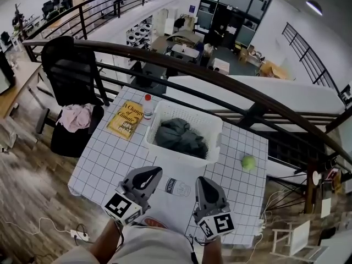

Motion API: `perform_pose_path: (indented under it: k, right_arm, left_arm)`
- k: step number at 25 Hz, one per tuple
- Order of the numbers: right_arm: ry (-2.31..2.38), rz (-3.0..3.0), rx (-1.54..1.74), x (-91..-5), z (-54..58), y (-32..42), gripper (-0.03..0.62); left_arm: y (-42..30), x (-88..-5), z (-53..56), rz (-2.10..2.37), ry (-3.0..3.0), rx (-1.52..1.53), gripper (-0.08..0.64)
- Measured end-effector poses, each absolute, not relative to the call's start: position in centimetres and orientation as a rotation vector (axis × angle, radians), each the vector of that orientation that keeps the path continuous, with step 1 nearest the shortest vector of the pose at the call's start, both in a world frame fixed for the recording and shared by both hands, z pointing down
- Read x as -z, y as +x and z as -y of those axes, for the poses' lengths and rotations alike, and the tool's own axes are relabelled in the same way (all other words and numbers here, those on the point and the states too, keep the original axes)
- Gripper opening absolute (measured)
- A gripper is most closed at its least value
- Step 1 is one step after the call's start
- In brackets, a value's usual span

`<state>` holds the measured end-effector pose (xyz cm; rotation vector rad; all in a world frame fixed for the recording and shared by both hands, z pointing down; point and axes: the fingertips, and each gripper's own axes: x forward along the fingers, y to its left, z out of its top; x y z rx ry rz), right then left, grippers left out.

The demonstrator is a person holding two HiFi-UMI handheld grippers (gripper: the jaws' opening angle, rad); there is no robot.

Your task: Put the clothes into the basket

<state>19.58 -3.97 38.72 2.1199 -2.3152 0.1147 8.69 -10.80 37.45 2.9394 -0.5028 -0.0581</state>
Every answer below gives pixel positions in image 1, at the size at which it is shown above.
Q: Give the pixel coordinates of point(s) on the dark green clothes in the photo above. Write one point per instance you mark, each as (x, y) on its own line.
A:
(178, 139)

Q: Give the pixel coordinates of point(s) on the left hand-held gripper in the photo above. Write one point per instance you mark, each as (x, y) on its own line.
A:
(129, 191)

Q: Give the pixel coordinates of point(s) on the wooden desk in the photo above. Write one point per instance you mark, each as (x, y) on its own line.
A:
(19, 84)

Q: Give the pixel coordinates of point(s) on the cardboard box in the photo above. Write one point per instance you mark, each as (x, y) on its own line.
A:
(273, 70)

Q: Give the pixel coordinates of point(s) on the person's beige shorts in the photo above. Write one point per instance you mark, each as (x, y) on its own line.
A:
(148, 246)

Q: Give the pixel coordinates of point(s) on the pink clothes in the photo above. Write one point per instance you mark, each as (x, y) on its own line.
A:
(75, 118)

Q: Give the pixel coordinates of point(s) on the white grid tablecloth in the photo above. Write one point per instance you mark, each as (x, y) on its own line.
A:
(110, 158)

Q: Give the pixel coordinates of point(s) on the white box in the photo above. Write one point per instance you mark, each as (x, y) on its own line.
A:
(220, 65)

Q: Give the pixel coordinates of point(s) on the person's right forearm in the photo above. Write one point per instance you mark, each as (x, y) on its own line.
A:
(213, 250)

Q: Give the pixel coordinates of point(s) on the green tennis ball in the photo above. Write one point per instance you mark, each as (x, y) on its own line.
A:
(248, 163)

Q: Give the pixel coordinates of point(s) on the white stool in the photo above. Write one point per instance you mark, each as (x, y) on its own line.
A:
(299, 236)

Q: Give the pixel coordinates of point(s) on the white printed t-shirt clothes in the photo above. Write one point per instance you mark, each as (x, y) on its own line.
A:
(176, 208)

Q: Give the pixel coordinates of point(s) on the person's left forearm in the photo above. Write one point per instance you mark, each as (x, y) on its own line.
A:
(105, 241)

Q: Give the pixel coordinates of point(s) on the white plastic basket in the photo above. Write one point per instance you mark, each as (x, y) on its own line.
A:
(165, 107)

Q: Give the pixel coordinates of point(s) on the dark curved handrail railing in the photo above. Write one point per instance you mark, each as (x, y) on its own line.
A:
(192, 67)

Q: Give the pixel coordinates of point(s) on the black office chair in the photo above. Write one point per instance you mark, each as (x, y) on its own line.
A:
(68, 73)

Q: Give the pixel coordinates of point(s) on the yellow book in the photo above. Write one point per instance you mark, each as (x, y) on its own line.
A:
(125, 120)

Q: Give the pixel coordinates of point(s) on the black stair railing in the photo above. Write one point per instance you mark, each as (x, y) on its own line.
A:
(308, 52)

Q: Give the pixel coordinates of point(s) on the black balcony railing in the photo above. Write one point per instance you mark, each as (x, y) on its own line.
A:
(82, 16)

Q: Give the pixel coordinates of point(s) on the ceiling light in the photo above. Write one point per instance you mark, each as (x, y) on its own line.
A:
(314, 7)

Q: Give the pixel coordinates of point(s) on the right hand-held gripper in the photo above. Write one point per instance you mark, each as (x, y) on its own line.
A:
(213, 216)

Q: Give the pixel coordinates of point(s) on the black monitor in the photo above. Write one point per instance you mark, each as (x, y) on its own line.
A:
(5, 73)

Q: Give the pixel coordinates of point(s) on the clear bottle with red cap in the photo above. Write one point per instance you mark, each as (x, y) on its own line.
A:
(148, 109)

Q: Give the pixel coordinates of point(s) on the white power strip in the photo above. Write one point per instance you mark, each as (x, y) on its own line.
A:
(79, 235)

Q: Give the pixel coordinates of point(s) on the white partition panel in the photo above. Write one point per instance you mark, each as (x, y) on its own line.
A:
(275, 92)

